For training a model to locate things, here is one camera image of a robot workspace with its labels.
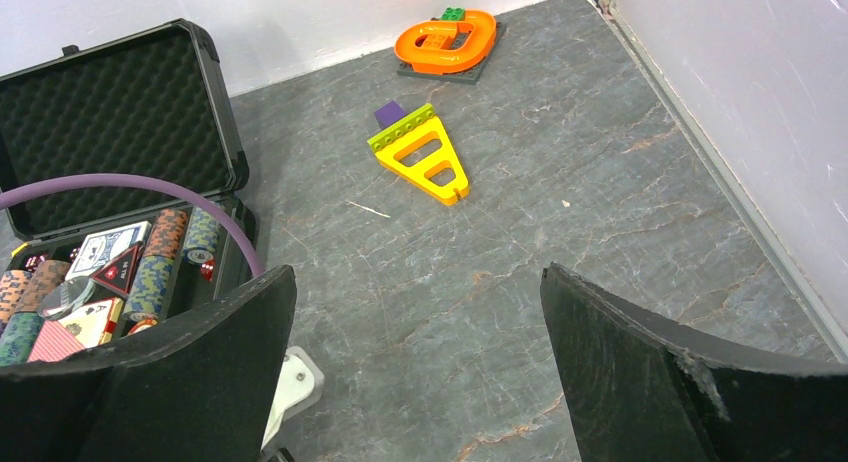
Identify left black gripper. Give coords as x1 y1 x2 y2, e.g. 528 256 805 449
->
262 346 325 449

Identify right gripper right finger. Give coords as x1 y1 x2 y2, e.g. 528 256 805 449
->
540 264 847 461

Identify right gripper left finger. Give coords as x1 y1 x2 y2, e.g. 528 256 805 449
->
1 265 297 461

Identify small red die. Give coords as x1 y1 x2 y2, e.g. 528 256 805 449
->
200 259 215 282

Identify green blue chip roll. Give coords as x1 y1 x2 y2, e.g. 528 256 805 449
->
122 255 174 322

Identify grey green chip roll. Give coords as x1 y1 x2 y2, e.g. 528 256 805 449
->
182 207 219 265

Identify clear round disc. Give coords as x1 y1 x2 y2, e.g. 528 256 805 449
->
37 276 96 320

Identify brown poker chip roll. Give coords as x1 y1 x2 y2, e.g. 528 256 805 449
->
142 208 188 260

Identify black poker carrying case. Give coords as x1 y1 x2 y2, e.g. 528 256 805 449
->
0 18 261 328

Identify brown 100 chip roll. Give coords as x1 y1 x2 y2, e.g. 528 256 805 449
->
14 259 71 314

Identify pink brown chip roll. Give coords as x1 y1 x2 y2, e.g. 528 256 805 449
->
1 270 33 329

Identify red white poker chip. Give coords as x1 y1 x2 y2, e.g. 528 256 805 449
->
127 318 158 335

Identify red playing card deck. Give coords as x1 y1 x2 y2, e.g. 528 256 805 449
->
27 297 124 362

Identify blue playing card deck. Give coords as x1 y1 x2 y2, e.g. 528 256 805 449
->
65 221 151 280

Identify teal poker chip roll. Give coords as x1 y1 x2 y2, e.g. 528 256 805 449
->
1 312 44 366

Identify red dice in case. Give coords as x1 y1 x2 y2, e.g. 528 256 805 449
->
23 252 47 272

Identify purple toy block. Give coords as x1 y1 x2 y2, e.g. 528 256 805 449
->
374 100 408 130

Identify yellow triangle toy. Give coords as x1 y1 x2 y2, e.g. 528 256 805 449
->
366 103 472 207

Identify orange toy track piece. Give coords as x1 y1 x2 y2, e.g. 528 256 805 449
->
393 7 506 85

